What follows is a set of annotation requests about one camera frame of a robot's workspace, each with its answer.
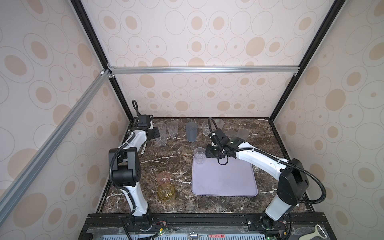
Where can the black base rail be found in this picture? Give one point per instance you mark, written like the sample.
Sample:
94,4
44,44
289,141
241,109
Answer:
178,226

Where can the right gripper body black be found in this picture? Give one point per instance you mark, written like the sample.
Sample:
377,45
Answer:
213,151

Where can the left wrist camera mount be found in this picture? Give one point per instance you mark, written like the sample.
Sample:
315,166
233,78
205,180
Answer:
144,122

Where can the frosted dimpled tall cup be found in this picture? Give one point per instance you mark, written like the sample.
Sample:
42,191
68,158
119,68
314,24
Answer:
243,134

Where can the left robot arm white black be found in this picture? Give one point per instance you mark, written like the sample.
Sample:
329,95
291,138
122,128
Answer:
125,169

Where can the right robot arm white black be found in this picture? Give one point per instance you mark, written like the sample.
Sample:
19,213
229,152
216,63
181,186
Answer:
292,181

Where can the white peeler tool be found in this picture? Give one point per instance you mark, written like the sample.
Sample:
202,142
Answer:
319,232

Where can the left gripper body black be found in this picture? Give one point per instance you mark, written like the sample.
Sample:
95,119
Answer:
153,133

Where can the aluminium frame bar left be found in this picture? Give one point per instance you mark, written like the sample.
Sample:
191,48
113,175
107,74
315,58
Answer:
21,184

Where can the clear ribbed small glass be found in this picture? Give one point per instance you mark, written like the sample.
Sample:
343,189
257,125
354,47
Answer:
205,126

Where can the aluminium frame bar horizontal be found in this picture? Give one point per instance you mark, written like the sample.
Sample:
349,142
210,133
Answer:
204,70

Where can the frosted dimpled small cup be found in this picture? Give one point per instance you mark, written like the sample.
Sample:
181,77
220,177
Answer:
220,123

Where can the lavender plastic tray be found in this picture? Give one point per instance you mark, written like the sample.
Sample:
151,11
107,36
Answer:
235,179

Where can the tall blue plastic tumbler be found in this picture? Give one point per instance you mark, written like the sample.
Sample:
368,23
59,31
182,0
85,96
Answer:
191,131

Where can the yellow glass mug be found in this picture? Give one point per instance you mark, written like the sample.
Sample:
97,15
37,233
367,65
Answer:
166,192

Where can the red handled screwdriver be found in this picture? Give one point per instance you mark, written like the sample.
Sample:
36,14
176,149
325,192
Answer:
195,236

